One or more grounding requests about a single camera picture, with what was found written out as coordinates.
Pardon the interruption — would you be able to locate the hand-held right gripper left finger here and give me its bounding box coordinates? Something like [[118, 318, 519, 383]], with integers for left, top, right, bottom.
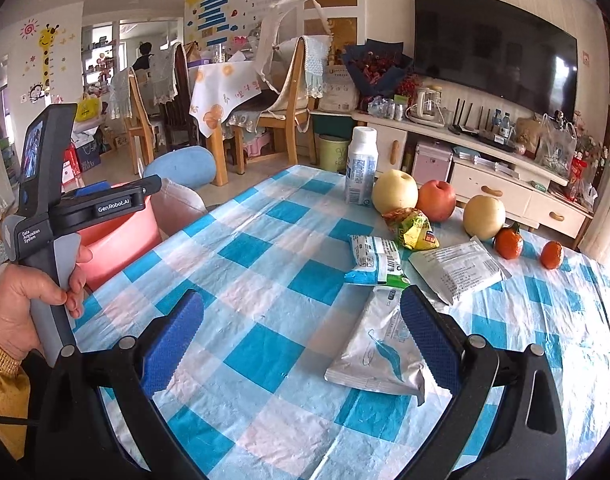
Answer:
[[35, 289, 206, 480]]

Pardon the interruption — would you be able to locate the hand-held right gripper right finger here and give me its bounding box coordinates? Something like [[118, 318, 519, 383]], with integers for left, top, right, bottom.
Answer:
[[399, 284, 568, 480]]

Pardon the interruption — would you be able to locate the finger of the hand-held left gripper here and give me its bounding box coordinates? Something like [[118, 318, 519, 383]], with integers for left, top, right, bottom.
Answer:
[[75, 175, 162, 200]]

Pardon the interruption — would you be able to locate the silver foil packet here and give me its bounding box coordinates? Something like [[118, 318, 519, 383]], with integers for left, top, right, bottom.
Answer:
[[325, 285, 427, 406]]

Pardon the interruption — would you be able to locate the pink plastic bucket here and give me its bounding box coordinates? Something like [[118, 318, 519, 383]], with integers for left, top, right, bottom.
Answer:
[[75, 195, 161, 293]]

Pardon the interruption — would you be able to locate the person's left forearm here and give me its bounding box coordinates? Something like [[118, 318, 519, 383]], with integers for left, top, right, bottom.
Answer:
[[0, 330, 33, 461]]

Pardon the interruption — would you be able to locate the person's left hand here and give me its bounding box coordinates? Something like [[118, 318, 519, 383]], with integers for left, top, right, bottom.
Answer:
[[0, 246, 94, 363]]

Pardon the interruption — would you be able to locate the yellow shopping bag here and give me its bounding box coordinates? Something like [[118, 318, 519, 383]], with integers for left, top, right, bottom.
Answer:
[[75, 94, 103, 122]]

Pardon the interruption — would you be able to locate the white printed paper packet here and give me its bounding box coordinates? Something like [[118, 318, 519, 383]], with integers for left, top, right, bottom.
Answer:
[[409, 236, 512, 307]]

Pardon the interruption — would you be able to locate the beige cushion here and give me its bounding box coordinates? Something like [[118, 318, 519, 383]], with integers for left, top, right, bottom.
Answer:
[[150, 177, 208, 238]]

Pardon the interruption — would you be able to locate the light wooden chair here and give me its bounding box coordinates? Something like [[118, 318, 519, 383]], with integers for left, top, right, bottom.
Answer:
[[127, 67, 166, 166]]

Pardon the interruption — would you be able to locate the blue cushion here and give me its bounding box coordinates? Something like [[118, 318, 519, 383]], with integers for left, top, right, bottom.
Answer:
[[142, 146, 217, 191]]

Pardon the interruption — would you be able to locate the blue white snack packet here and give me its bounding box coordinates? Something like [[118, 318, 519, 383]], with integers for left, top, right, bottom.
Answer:
[[344, 234, 406, 288]]

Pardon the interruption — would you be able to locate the yellow green snack wrapper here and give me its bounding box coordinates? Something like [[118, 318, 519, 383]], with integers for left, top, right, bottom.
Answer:
[[381, 207, 441, 252]]

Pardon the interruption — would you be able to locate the blue checked tablecloth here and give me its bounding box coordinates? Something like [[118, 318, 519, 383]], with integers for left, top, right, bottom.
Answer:
[[72, 164, 610, 480]]

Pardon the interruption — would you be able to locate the tangerine with leaf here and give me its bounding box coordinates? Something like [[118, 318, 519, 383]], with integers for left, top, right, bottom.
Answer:
[[494, 222, 525, 261]]

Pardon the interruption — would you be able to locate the dark wooden chair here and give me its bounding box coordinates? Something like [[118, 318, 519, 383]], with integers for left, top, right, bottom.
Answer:
[[172, 42, 201, 153]]

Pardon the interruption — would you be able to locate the yellow pear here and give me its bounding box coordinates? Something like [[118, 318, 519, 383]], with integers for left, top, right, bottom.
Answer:
[[371, 170, 419, 215], [462, 195, 507, 241]]

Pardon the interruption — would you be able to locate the red apple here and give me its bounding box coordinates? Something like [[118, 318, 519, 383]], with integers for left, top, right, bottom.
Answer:
[[417, 179, 457, 223]]

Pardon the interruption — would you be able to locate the small tangerine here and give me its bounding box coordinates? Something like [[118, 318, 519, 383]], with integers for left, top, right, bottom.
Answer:
[[540, 241, 564, 270]]

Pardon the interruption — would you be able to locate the orange print table cover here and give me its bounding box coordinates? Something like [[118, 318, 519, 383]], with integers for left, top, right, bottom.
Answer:
[[189, 57, 263, 138]]

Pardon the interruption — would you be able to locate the white television cabinet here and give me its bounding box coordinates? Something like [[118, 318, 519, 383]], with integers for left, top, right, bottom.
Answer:
[[352, 110, 596, 251]]

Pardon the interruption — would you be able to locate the pink storage box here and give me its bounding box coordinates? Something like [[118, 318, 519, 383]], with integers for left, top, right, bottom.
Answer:
[[412, 141, 453, 186]]

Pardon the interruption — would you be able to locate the white plastic bottle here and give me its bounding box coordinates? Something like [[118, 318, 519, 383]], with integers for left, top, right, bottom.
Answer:
[[344, 126, 378, 206]]

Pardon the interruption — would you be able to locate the green waste bin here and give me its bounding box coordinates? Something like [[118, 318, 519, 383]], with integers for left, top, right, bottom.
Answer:
[[317, 134, 351, 173]]

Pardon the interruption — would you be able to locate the wooden chair with lace cover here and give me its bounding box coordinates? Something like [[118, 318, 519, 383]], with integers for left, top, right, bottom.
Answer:
[[232, 35, 331, 173]]

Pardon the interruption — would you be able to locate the black router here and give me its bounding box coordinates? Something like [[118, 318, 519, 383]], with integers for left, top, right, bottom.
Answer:
[[447, 99, 491, 136]]

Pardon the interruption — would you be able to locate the white tote bag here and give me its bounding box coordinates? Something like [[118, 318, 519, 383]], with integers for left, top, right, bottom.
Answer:
[[255, 0, 336, 111]]

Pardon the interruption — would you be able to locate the clear plastic bag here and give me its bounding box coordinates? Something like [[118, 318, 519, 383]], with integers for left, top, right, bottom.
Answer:
[[535, 115, 578, 177]]

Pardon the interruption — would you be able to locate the group of glass jars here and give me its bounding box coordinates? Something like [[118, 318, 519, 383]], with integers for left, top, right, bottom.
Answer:
[[369, 96, 408, 121]]

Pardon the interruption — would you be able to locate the glass electric kettle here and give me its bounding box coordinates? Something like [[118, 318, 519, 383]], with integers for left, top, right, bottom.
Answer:
[[407, 85, 446, 127]]

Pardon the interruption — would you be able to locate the white printed package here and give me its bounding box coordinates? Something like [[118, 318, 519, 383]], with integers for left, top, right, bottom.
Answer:
[[317, 62, 360, 113]]

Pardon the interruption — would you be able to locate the dark blue flower bouquet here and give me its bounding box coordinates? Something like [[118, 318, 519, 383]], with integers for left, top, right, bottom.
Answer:
[[341, 40, 415, 98]]

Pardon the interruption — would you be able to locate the black television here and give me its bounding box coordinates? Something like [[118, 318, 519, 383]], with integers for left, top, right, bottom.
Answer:
[[413, 0, 578, 121]]

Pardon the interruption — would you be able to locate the giraffe wall sticker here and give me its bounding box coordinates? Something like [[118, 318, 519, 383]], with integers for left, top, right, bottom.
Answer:
[[37, 24, 60, 90]]

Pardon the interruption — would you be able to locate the wall poster with blue bars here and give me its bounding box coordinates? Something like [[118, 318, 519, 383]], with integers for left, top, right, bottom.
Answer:
[[184, 0, 298, 46]]

